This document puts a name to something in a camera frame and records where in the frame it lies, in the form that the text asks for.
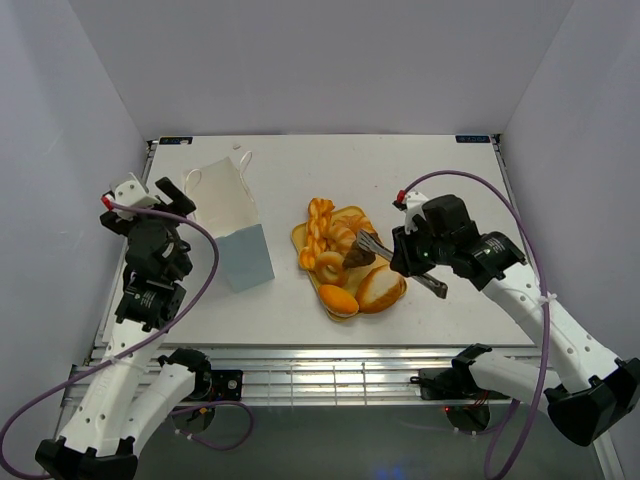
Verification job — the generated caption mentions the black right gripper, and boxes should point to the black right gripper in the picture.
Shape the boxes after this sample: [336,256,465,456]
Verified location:
[389,219,451,278]

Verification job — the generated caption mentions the blue white paper bag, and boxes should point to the blue white paper bag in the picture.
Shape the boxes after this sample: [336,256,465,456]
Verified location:
[183,151,275,293]

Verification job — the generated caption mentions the metal serving tongs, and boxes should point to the metal serving tongs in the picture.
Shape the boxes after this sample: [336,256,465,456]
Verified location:
[356,230,448,299]

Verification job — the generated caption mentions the brown chocolate croissant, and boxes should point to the brown chocolate croissant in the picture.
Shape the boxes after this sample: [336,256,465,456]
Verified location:
[342,241,376,269]

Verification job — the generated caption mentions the small plain donut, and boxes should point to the small plain donut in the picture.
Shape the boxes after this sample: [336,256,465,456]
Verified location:
[314,251,348,287]

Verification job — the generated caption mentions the orange round bun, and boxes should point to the orange round bun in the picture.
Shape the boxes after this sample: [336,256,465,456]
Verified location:
[318,284,359,318]

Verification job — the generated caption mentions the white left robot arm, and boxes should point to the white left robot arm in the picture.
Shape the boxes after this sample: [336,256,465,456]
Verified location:
[35,175,212,479]

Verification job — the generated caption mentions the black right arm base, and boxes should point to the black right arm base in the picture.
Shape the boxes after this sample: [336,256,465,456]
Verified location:
[409,367,507,400]

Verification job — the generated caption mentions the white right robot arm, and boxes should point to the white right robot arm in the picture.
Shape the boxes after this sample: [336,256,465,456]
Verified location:
[390,192,639,446]

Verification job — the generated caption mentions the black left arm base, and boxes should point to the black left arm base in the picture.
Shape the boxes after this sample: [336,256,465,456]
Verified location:
[188,370,244,401]

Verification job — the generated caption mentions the sugar dusted oval bread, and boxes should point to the sugar dusted oval bread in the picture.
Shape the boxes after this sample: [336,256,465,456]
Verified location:
[355,265,407,314]

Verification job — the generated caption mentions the orange twisted bread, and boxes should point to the orange twisted bread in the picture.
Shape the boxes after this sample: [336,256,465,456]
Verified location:
[298,198,335,271]

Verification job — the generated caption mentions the blue table corner sticker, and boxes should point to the blue table corner sticker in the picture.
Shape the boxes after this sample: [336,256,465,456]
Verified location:
[158,136,193,145]

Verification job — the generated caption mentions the blue sticker right corner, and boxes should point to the blue sticker right corner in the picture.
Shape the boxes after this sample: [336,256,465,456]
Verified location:
[455,135,491,144]

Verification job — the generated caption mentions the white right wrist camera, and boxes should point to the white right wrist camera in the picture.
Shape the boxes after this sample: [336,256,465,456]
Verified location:
[393,190,429,235]

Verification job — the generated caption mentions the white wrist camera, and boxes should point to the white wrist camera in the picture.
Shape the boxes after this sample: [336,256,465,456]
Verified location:
[393,190,429,235]
[101,173,159,221]

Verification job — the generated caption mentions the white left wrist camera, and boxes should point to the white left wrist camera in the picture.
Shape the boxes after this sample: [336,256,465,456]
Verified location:
[101,173,159,221]

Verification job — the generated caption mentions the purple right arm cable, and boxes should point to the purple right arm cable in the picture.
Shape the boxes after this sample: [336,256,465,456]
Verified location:
[399,169,552,480]

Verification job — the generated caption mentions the glazed ring pastry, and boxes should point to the glazed ring pastry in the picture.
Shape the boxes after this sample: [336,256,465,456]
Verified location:
[326,214,377,255]

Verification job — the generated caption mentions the aluminium frame rail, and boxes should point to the aluminium frame rail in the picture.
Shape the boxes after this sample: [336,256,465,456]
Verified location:
[64,347,601,406]

